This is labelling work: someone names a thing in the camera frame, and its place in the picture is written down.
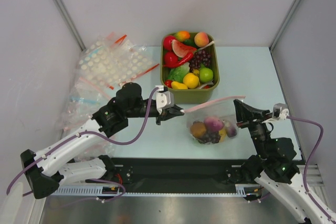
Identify red toy apple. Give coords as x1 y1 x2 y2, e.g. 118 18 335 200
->
164 51 179 66

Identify aluminium corner post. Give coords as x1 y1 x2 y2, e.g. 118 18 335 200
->
269 0 318 51
52 0 86 51

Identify clear zip top bag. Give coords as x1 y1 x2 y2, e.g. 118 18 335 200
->
185 95 246 144

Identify left aluminium corner post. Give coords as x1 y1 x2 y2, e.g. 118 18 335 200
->
52 0 86 51

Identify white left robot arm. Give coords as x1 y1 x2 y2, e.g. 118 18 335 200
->
20 82 184 199

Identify right aluminium corner post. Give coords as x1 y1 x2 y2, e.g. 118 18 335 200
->
269 0 318 51

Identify yellow toy apple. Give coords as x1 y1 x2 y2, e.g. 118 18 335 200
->
183 73 199 89

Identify yellow toy lemon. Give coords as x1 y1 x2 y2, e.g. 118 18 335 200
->
218 128 227 142

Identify orange green toy mango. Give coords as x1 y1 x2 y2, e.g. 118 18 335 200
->
174 30 190 42

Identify pink toy onion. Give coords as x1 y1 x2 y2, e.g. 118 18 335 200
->
204 116 224 133

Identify white slotted cable duct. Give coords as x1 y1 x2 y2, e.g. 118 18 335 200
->
52 184 260 197

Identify peach toy fruit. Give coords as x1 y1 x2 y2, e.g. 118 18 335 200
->
194 32 209 48

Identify green toy apple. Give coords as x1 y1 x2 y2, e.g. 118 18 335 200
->
199 68 214 83

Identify dark purple toy grapes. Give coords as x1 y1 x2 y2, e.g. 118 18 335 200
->
197 132 221 144

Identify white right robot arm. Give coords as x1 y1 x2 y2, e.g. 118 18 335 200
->
227 99 335 223

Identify purple toy eggplant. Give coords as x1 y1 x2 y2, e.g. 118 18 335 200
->
225 124 237 138

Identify dotted clear zip bag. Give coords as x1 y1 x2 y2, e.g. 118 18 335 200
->
75 33 159 89

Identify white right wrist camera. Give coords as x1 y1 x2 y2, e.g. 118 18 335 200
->
263 103 289 123

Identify red toy tomato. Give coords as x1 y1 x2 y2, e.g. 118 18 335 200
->
164 80 173 88

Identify brown toy kiwi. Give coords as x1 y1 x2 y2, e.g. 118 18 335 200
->
190 122 207 138

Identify aluminium frame rail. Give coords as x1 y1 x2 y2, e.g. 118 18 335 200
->
307 165 324 187

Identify small purple toy grapes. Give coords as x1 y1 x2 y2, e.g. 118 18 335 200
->
189 50 212 71

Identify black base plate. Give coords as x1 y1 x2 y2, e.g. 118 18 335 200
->
112 157 255 188

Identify pile of clear zip bags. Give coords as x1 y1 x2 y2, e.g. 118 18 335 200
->
57 77 114 162

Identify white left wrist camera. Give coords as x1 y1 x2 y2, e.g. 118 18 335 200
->
155 85 175 113

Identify red toy chili pepper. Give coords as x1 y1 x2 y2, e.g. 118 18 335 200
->
163 52 194 68

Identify olive green plastic bin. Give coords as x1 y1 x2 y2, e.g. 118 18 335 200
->
160 32 219 104

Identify toy watermelon slice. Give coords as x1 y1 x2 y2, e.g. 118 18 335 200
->
172 39 197 58

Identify yellow toy banana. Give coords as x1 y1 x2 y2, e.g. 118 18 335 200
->
171 81 188 90

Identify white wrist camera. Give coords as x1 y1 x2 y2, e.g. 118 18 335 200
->
155 85 175 113
263 103 289 123

